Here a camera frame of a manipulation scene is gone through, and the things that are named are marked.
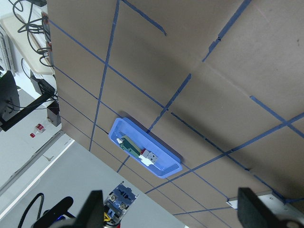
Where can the beige tray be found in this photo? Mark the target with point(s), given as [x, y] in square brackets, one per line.
[26, 45]

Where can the green terminal block module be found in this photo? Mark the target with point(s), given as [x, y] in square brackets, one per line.
[129, 146]

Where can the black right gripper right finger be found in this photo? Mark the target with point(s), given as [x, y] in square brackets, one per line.
[253, 213]

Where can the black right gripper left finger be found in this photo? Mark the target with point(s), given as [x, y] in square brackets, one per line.
[91, 214]

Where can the blue plastic tray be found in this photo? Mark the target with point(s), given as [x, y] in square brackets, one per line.
[167, 164]

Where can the black computer monitor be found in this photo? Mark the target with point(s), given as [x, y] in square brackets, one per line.
[9, 97]

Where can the red capped plastic bottle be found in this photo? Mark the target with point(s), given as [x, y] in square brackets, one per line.
[38, 129]

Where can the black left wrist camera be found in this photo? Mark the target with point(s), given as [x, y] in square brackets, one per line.
[56, 213]

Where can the red emergency stop button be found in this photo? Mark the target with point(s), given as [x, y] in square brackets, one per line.
[117, 204]

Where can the white red circuit breaker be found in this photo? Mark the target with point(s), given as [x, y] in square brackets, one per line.
[148, 158]

